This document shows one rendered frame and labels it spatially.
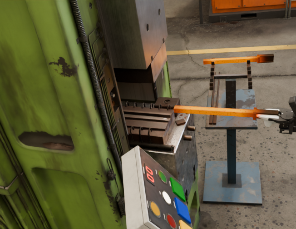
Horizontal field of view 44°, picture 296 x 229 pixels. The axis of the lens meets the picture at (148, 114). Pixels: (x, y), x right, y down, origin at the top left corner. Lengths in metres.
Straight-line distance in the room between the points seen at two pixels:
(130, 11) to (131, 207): 0.67
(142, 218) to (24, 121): 0.73
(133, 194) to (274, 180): 1.78
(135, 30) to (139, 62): 0.13
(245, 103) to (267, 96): 1.30
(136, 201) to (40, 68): 0.59
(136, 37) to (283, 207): 1.71
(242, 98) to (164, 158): 0.87
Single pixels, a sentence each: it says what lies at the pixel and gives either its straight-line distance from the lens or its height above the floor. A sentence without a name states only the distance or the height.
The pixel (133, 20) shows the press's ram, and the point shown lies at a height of 1.57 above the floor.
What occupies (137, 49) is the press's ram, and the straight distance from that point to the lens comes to 1.38.
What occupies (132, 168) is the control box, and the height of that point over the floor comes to 1.18.
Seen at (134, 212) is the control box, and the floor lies 1.18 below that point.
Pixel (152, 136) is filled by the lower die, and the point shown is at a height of 0.98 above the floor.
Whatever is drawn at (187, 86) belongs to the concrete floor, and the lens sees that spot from 3.83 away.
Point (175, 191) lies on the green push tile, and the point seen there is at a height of 1.03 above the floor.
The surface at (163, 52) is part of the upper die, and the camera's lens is 1.60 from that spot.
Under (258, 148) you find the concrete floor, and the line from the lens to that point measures 3.05.
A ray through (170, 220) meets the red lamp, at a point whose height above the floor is 1.10.
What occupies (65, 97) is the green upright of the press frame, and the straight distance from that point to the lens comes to 1.30.
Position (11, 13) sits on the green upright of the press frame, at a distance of 1.32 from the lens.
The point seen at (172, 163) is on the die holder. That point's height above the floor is 0.85.
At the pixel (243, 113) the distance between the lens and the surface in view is 1.63.
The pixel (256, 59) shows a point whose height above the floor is 0.95.
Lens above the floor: 2.05
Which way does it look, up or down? 36 degrees down
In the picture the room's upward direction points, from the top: 10 degrees counter-clockwise
